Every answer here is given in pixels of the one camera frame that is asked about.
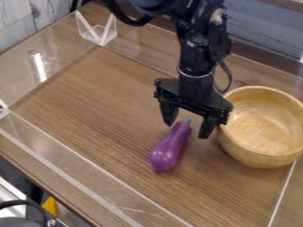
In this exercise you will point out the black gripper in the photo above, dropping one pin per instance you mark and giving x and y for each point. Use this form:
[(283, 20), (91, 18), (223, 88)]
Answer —
[(205, 104)]

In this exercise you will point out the purple toy eggplant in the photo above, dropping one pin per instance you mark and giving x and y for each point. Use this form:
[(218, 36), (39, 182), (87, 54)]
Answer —
[(167, 151)]

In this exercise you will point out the brown wooden bowl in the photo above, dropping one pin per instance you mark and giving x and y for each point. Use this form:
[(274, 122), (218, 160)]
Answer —
[(263, 134)]

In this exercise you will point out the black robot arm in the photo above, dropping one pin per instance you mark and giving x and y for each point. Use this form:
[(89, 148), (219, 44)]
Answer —
[(201, 28)]

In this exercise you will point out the clear acrylic corner bracket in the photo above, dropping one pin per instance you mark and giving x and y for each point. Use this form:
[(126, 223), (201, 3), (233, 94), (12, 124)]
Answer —
[(98, 34)]

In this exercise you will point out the clear acrylic enclosure wall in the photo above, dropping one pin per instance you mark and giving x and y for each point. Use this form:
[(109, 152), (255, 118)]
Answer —
[(81, 124)]

